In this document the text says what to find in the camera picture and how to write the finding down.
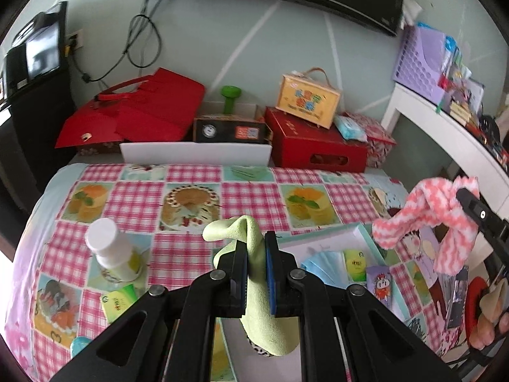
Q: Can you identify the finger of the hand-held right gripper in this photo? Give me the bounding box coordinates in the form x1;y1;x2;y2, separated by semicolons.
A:
455;186;509;247
443;268;469;329

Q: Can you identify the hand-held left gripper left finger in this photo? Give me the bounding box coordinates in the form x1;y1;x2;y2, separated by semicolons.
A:
48;240;249;382

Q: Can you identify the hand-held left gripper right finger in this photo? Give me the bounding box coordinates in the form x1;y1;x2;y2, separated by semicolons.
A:
264;231;438;382

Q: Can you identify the blue face mask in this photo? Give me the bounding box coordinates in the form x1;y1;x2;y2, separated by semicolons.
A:
298;249;351;287

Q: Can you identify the white tray with teal rim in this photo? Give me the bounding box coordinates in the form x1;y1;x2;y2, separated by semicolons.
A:
211;223;411;382

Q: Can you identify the pink white striped fluffy sock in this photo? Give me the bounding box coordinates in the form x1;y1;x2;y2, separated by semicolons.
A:
372;176;480;275

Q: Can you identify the yellow-green cloth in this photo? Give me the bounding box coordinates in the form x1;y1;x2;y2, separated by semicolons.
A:
202;215;301;358

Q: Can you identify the leopard print cloth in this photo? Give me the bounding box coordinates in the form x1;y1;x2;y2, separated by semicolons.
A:
246;334;275;359

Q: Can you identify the purple wet wipes packet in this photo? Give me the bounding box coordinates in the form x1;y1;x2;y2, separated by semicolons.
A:
366;265;394;311

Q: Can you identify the person's right hand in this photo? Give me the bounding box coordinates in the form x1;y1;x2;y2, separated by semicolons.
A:
469;279;509;349

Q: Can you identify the green tissue packet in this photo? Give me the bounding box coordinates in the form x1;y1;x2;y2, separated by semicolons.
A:
99;284;140;324
343;249;367;283

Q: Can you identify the pink checkered printed tablecloth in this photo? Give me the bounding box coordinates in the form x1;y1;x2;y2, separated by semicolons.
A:
8;162;470;382

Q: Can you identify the white desk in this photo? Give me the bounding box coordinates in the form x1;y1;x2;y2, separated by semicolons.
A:
380;81;509;223

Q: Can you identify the red patterned box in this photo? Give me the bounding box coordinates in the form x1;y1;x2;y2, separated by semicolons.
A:
342;112;397;170

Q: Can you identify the row of books and stationery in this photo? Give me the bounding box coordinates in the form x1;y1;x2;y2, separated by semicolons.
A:
435;36;509;164

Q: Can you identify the white foam board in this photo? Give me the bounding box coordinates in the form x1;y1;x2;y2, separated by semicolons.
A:
119;141;273;166

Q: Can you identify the white plastic bottle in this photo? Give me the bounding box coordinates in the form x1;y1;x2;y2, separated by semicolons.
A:
85;217;144;283

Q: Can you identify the dark red box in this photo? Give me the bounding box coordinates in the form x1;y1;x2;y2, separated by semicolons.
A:
264;107;368;173

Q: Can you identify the black cardboard box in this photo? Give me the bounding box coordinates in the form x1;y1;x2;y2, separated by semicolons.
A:
193;113;273;144

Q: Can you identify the light blue wipes pack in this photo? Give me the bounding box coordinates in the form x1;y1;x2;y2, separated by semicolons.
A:
333;115;367;143

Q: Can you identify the purple file organizer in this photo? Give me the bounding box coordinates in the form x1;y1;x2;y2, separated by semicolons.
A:
392;24;458;102

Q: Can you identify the green dumbbell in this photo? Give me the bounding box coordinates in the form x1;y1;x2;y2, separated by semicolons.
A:
220;85;239;115

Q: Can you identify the red gift bag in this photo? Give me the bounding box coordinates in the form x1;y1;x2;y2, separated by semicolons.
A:
95;67;206;132

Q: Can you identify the floral patterned box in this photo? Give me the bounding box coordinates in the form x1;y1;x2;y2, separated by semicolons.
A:
73;141;122;157

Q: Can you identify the red flat gift box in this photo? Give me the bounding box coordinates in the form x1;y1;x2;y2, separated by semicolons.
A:
55;105;192;149

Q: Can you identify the black monitor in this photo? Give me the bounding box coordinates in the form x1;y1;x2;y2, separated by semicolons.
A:
4;2;68;96

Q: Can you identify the yellow gift box with handle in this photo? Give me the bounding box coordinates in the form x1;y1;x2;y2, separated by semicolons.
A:
275;67;343;129

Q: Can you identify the black cable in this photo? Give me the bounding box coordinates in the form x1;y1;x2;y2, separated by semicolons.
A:
66;0;164;84

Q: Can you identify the wall power outlet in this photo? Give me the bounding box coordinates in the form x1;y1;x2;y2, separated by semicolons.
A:
66;29;84;54

